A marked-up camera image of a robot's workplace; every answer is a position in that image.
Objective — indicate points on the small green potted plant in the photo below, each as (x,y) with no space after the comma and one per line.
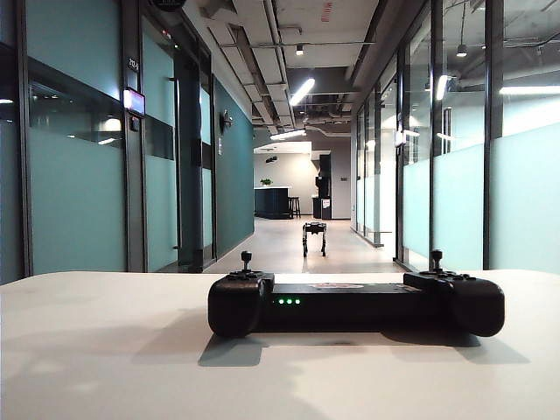
(266,181)

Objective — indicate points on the black room number plate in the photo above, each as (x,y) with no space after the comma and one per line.
(133,65)

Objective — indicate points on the dark wooden bar stool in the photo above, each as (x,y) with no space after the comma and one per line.
(294,205)

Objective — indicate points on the long linear ceiling light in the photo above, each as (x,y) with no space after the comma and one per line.
(288,134)
(302,92)

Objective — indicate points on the dark counter with white top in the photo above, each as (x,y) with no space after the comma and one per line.
(270,202)

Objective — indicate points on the small white wall notice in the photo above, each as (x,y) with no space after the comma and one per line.
(220,145)

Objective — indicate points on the black hanging ceiling projector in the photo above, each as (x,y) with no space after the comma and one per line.
(271,159)

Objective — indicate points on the black quadruped robot dog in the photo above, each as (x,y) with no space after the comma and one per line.
(313,234)

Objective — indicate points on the black bin with white label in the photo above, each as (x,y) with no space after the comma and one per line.
(324,208)

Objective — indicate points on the lit door display screen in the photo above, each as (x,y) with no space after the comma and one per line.
(134,100)

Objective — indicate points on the tall black machine cabinet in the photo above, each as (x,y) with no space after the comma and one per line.
(324,179)

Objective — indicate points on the white glass door sign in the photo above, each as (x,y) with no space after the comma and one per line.
(399,138)

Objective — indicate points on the black door access reader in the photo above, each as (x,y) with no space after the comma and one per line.
(135,124)

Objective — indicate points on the black pendant lamp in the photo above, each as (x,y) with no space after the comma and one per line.
(461,51)

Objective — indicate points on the red ceiling sign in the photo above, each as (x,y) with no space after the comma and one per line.
(326,12)

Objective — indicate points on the small ceiling spot light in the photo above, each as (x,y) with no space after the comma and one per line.
(299,49)

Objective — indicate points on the black dual-joystick remote controller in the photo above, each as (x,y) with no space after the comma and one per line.
(350,310)

